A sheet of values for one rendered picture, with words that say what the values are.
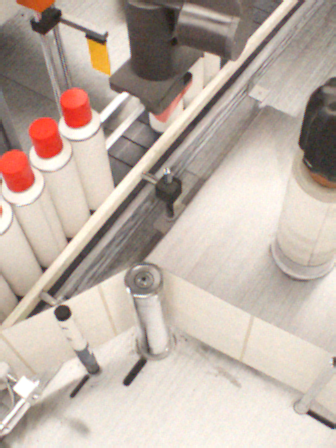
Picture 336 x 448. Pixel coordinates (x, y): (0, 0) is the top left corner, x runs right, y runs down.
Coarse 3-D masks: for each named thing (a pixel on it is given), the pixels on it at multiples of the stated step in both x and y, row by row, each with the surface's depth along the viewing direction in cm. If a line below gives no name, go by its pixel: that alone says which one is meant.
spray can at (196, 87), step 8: (200, 64) 82; (192, 72) 83; (200, 72) 84; (192, 80) 84; (200, 80) 85; (192, 88) 85; (200, 88) 87; (184, 96) 87; (192, 96) 87; (184, 104) 88
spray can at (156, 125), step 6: (180, 102) 83; (180, 108) 84; (150, 114) 85; (174, 114) 84; (150, 120) 86; (156, 120) 85; (168, 120) 84; (174, 120) 85; (156, 126) 86; (162, 126) 86; (168, 126) 86; (162, 132) 87
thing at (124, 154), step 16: (256, 0) 103; (272, 0) 103; (304, 0) 103; (256, 16) 101; (288, 16) 101; (272, 32) 98; (256, 48) 96; (224, 64) 94; (144, 112) 90; (128, 128) 88; (144, 128) 88; (192, 128) 88; (112, 144) 87; (128, 144) 87; (144, 144) 86; (176, 144) 86; (112, 160) 85; (128, 160) 85; (160, 160) 85; (112, 224) 82; (96, 240) 79; (80, 256) 78; (64, 272) 76
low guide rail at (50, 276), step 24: (288, 0) 98; (264, 24) 94; (192, 120) 86; (168, 144) 83; (144, 168) 80; (120, 192) 78; (96, 216) 76; (72, 240) 75; (48, 288) 73; (24, 312) 70
